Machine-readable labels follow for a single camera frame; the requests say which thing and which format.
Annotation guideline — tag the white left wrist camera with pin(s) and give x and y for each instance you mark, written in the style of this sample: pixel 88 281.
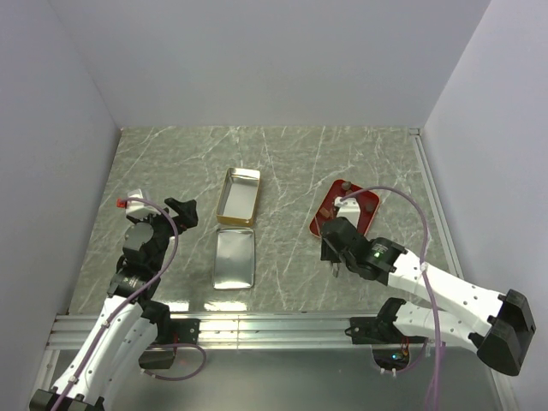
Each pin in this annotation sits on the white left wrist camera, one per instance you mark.
pixel 136 209

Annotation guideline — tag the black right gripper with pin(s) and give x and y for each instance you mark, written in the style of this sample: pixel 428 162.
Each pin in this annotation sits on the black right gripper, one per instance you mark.
pixel 327 253

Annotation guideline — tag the aluminium front rail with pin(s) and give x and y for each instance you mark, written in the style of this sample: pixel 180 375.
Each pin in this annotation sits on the aluminium front rail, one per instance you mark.
pixel 274 331

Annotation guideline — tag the aluminium right rail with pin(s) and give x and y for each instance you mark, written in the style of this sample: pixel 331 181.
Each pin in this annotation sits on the aluminium right rail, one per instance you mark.
pixel 442 226

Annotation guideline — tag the gold tin box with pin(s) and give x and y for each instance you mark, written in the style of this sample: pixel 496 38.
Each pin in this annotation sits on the gold tin box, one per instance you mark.
pixel 239 197

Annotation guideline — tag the red tin tray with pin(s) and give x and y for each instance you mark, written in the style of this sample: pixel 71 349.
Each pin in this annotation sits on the red tin tray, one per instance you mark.
pixel 367 198

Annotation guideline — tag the aluminium rail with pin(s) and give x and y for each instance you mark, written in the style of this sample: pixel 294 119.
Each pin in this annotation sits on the aluminium rail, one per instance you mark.
pixel 274 331
pixel 442 226

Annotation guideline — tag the brown chocolate on tray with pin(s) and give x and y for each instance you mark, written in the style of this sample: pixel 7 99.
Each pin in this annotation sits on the brown chocolate on tray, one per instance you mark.
pixel 324 212

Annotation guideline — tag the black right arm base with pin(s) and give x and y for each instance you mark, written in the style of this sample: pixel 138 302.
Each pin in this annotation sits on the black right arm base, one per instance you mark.
pixel 390 348

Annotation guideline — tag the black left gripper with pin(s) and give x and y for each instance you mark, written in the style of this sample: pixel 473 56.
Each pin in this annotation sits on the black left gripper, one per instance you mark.
pixel 186 217

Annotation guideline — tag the metal tweezers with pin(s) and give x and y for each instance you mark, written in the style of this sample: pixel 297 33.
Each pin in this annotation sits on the metal tweezers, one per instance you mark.
pixel 316 225

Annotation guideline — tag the silver tin lid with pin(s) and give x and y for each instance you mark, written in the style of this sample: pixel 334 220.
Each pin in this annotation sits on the silver tin lid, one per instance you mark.
pixel 234 262

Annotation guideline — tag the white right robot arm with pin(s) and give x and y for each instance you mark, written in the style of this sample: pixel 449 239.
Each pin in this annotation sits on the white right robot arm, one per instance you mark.
pixel 498 327

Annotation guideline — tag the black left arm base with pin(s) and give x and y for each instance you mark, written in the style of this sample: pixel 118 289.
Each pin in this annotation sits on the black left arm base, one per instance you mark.
pixel 156 356

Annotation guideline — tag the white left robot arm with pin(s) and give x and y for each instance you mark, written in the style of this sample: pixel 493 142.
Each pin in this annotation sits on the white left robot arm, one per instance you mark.
pixel 132 328

